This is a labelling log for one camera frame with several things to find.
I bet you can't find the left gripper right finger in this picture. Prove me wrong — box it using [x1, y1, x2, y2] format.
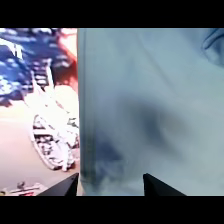
[142, 173, 187, 197]

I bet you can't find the light blue shirt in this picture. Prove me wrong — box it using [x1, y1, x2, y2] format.
[76, 27, 224, 197]

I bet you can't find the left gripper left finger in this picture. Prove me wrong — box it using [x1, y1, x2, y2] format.
[37, 172, 80, 197]

